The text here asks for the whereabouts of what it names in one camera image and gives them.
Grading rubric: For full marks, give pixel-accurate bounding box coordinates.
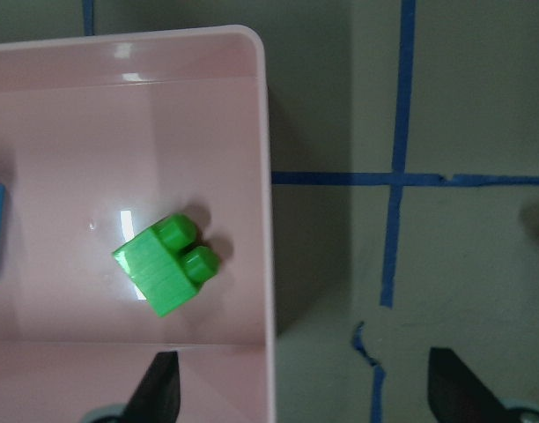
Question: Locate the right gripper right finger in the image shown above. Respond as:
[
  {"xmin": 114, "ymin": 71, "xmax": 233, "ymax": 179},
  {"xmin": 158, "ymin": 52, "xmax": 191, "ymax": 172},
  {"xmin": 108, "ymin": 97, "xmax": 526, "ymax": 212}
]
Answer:
[{"xmin": 427, "ymin": 347, "xmax": 512, "ymax": 422}]

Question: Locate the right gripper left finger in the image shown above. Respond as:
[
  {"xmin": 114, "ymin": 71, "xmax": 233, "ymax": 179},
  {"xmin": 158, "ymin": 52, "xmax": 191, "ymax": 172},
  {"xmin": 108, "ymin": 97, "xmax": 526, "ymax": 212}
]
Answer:
[{"xmin": 120, "ymin": 351, "xmax": 181, "ymax": 422}]

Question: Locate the pink plastic box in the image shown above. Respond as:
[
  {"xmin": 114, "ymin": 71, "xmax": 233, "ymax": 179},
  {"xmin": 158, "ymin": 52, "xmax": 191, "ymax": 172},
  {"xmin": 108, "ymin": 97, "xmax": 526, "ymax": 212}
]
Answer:
[{"xmin": 0, "ymin": 26, "xmax": 277, "ymax": 422}]

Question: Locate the green toy block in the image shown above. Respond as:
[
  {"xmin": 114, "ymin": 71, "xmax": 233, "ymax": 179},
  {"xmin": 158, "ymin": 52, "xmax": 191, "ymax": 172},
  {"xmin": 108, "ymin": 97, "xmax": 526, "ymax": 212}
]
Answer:
[{"xmin": 112, "ymin": 214, "xmax": 220, "ymax": 317}]

